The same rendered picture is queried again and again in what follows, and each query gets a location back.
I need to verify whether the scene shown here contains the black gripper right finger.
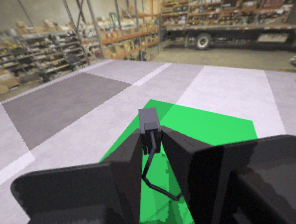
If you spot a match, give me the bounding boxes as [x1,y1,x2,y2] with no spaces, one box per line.
[161,125,296,224]

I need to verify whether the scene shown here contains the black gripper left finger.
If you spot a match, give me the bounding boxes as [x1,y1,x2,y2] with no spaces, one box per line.
[10,128,143,224]

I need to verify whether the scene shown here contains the black cable with plug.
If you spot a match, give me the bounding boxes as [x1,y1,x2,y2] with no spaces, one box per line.
[138,107,182,201]

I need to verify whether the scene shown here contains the green circuit board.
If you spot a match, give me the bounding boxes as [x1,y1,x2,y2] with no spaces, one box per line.
[99,99,258,224]

